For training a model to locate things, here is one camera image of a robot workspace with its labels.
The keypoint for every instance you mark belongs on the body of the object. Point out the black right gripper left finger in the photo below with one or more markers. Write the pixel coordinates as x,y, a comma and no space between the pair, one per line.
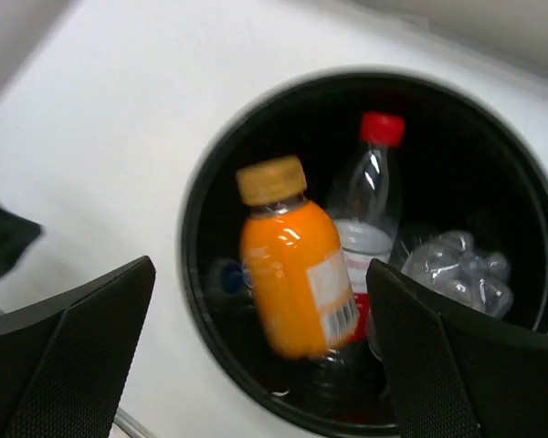
64,360

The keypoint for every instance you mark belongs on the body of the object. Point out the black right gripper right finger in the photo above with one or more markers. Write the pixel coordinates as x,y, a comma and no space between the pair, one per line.
452,371

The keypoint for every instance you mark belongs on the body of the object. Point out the clear unlabelled plastic bottle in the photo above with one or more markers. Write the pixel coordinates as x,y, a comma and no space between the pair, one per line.
453,266

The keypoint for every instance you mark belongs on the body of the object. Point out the orange juice bottle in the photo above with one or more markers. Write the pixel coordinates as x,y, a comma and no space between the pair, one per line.
293,253

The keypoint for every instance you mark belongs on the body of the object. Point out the red label water bottle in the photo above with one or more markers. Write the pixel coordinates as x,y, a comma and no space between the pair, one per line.
365,203

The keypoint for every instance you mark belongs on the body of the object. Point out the clear Pepsi bottle black cap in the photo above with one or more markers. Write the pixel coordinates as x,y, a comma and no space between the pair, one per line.
227,285

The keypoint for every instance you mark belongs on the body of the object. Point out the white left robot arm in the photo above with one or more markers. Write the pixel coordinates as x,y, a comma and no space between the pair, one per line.
17,234

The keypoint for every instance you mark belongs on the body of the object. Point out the black plastic waste bin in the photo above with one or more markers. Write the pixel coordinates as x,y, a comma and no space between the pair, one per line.
461,167

